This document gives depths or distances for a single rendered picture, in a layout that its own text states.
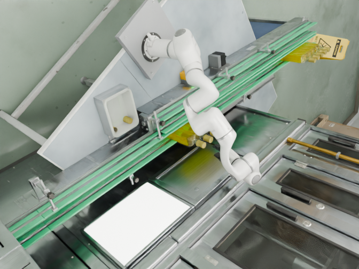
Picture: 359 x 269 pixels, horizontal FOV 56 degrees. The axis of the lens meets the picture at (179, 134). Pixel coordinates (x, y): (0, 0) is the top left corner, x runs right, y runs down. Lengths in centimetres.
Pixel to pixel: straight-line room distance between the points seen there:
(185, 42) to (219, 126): 41
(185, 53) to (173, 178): 66
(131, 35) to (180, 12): 40
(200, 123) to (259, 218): 52
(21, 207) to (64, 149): 33
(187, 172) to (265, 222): 49
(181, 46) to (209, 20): 73
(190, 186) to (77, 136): 62
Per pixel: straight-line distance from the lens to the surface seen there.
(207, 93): 146
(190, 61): 155
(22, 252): 122
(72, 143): 176
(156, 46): 181
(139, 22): 183
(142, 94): 194
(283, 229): 158
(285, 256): 149
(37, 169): 229
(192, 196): 168
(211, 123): 141
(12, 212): 168
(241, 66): 231
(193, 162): 189
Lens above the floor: 220
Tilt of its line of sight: 40 degrees down
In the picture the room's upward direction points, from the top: 112 degrees clockwise
